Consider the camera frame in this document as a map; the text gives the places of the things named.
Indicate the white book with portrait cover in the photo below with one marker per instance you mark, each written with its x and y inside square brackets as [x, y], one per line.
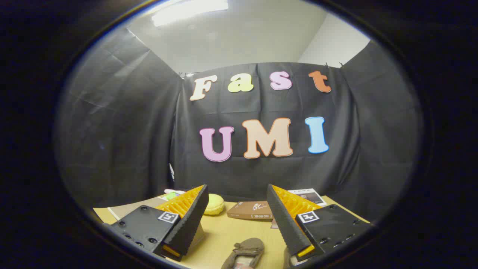
[308, 196]

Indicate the brown book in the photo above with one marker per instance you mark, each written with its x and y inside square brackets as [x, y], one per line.
[248, 210]

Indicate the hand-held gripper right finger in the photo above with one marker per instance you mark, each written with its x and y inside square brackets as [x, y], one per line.
[285, 224]

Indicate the pink and green plush toy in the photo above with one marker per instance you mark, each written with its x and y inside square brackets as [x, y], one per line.
[172, 194]

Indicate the brown fuzzy shoe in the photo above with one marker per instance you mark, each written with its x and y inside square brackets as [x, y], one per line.
[288, 259]
[244, 252]

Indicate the pink book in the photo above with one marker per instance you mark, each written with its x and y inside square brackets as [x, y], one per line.
[274, 223]

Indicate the yellow plush toy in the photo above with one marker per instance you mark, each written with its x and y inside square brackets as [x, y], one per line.
[213, 204]

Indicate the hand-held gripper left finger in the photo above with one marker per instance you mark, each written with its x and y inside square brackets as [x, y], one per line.
[188, 224]

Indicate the beige fabric storage box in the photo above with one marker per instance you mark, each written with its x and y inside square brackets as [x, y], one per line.
[129, 211]

